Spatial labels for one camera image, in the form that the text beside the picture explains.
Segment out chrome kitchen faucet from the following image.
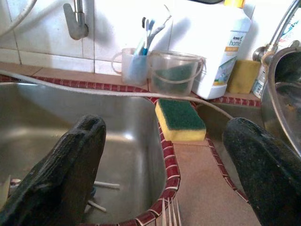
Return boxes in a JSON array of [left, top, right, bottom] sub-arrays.
[[253, 0, 301, 71]]

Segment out white water hose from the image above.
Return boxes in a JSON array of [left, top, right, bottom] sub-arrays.
[[0, 0, 38, 37]]

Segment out plain yellow sponge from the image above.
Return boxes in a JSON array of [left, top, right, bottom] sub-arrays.
[[227, 59, 261, 95]]

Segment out clear plastic bucket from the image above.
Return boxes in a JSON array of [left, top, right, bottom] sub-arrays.
[[149, 49, 207, 97]]

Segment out grey drain hose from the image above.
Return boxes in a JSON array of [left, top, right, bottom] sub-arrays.
[[0, 69, 235, 121]]

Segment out white stick with green disc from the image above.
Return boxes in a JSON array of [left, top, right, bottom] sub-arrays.
[[90, 180, 120, 196]]

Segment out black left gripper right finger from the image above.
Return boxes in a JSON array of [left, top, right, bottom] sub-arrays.
[[222, 117, 301, 226]]

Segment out green and yellow sponge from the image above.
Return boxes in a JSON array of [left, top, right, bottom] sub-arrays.
[[154, 98, 207, 142]]

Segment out white detergent bottle yellow cap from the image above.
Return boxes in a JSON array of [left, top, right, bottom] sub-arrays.
[[188, 0, 256, 100]]

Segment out dark blue hanging pan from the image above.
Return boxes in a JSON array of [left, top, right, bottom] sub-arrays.
[[187, 0, 224, 5]]

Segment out white plastic stick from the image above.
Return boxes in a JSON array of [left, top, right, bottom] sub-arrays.
[[86, 199, 107, 213]]

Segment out stainless steel bowl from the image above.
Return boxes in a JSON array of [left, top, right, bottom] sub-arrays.
[[260, 46, 301, 157]]

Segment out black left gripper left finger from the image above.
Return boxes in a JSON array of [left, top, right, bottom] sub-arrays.
[[0, 114, 107, 226]]

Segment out blue white toothbrush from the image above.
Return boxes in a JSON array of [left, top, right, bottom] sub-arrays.
[[140, 18, 156, 57]]

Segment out white cup with handle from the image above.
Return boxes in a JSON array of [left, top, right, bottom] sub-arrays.
[[111, 48, 151, 87]]

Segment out green scouring pad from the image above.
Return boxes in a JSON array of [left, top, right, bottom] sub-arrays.
[[154, 63, 196, 95]]

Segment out stainless steel sink basin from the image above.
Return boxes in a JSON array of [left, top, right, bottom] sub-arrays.
[[195, 102, 266, 196], [0, 81, 169, 224]]

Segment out grey wall tap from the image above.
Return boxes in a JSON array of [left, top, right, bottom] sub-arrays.
[[63, 0, 89, 40]]

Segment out silver metal fork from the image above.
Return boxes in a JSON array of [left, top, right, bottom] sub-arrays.
[[161, 197, 182, 226]]

